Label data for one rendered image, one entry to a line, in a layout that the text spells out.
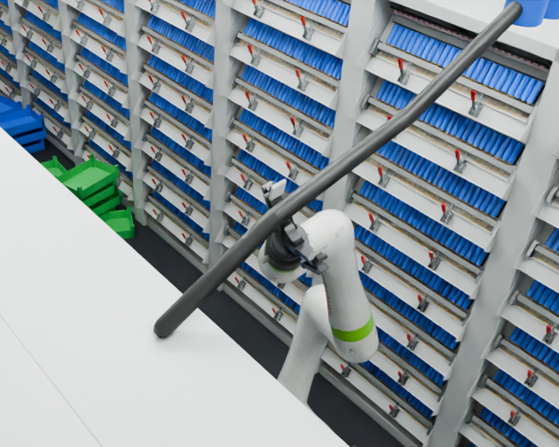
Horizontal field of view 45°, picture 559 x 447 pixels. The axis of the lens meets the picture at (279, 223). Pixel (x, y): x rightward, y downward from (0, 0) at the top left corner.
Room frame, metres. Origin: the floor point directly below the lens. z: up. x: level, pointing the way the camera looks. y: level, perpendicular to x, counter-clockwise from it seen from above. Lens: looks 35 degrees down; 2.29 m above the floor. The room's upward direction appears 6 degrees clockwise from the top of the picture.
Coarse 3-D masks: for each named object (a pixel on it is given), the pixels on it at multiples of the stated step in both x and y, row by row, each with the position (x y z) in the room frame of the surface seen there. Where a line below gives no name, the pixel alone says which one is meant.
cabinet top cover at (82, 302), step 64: (0, 128) 1.06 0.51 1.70; (0, 192) 0.86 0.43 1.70; (64, 192) 0.88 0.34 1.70; (0, 256) 0.71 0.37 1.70; (64, 256) 0.72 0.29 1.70; (128, 256) 0.73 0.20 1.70; (64, 320) 0.60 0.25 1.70; (128, 320) 0.61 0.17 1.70; (192, 320) 0.62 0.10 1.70; (64, 384) 0.50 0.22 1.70; (128, 384) 0.51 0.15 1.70; (192, 384) 0.52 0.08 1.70; (256, 384) 0.53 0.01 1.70
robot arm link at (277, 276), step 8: (264, 256) 1.16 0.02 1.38; (264, 264) 1.18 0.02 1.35; (264, 272) 1.19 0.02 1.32; (272, 272) 1.16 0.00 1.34; (280, 272) 1.15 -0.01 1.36; (288, 272) 1.15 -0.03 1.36; (296, 272) 1.18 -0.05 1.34; (304, 272) 1.21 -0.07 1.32; (272, 280) 1.18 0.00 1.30; (280, 280) 1.18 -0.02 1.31; (288, 280) 1.18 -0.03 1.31
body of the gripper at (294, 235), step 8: (288, 224) 1.09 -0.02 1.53; (296, 224) 1.14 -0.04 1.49; (288, 232) 1.08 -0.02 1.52; (296, 232) 1.08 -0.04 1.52; (304, 232) 1.13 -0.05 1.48; (272, 240) 1.11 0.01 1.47; (280, 240) 1.11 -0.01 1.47; (288, 240) 1.08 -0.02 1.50; (296, 240) 1.07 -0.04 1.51; (272, 248) 1.10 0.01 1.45; (280, 248) 1.09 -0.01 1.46; (280, 256) 1.09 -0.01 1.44; (288, 256) 1.09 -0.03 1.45; (296, 256) 1.09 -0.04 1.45
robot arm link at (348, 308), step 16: (304, 224) 1.27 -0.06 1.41; (320, 224) 1.26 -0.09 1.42; (336, 224) 1.26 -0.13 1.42; (352, 224) 1.29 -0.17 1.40; (320, 240) 1.23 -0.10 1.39; (336, 240) 1.24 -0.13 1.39; (352, 240) 1.27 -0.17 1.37; (336, 256) 1.24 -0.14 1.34; (352, 256) 1.28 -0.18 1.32; (336, 272) 1.26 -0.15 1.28; (352, 272) 1.28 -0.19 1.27; (336, 288) 1.27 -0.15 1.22; (352, 288) 1.28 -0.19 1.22; (336, 304) 1.28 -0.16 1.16; (352, 304) 1.28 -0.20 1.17; (368, 304) 1.34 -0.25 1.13; (336, 320) 1.29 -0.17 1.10; (352, 320) 1.28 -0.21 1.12
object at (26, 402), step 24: (0, 336) 0.56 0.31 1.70; (0, 360) 0.53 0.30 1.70; (24, 360) 0.53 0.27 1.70; (0, 384) 0.49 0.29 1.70; (24, 384) 0.50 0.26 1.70; (48, 384) 0.50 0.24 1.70; (0, 408) 0.46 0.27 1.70; (24, 408) 0.46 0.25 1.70; (48, 408) 0.47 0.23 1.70; (0, 432) 0.43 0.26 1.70; (24, 432) 0.43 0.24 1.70; (48, 432) 0.44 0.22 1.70; (72, 432) 0.44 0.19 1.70
